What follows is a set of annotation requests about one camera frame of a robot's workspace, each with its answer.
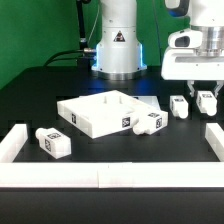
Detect black pole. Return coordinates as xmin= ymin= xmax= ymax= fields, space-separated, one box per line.
xmin=76 ymin=0 xmax=88 ymax=50

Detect white square table top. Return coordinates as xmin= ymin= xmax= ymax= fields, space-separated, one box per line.
xmin=57 ymin=90 xmax=160 ymax=139

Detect white U-shaped fence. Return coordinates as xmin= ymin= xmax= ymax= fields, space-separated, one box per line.
xmin=0 ymin=124 xmax=224 ymax=188

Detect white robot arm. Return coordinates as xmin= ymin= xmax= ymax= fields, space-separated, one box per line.
xmin=92 ymin=0 xmax=224 ymax=92

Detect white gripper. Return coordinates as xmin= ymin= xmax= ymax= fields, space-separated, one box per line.
xmin=161 ymin=47 xmax=224 ymax=98

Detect black cables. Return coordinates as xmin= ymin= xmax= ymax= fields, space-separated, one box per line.
xmin=43 ymin=49 xmax=98 ymax=67

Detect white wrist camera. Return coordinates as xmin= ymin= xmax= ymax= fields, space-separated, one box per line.
xmin=168 ymin=29 xmax=203 ymax=48

